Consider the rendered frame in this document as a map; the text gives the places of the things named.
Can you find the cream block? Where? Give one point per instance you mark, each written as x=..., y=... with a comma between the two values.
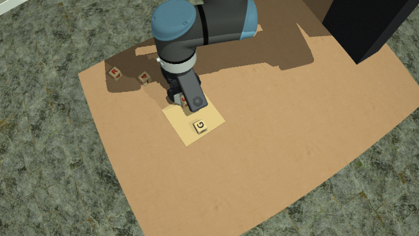
x=183, y=101
x=144, y=78
x=115, y=73
x=200, y=126

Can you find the pale yellow mat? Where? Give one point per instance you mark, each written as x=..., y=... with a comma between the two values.
x=182, y=120

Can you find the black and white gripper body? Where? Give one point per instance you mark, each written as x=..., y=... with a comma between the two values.
x=173, y=81

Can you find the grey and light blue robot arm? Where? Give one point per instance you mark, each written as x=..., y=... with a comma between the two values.
x=179, y=27

